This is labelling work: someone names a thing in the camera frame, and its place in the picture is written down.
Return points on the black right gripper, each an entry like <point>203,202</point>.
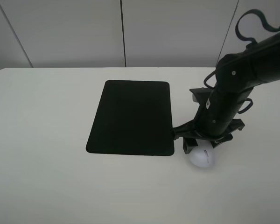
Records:
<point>189,134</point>

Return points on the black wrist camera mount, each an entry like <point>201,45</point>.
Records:
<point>200,95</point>

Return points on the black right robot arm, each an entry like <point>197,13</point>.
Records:
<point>236,76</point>

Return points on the white wireless computer mouse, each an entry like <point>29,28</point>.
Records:
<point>202,155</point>

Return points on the black rectangular mouse pad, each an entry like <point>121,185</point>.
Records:
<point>133,118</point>

